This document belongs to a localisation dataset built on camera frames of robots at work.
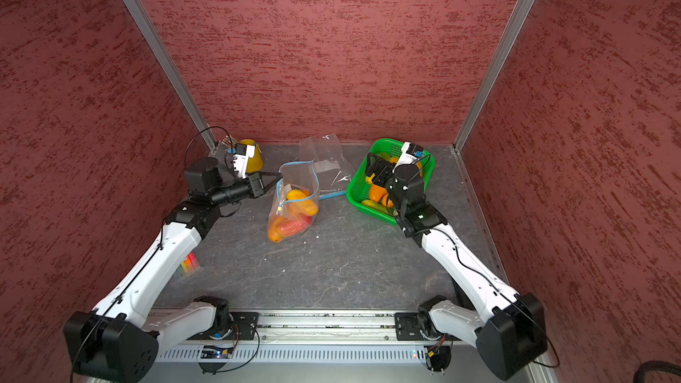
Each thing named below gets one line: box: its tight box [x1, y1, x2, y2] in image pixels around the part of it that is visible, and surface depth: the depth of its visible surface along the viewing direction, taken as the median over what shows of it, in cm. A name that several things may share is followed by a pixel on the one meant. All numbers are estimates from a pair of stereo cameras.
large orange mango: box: [267, 214, 289, 243], surface depth 87 cm
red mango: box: [280, 213, 314, 237], surface depth 85 cm
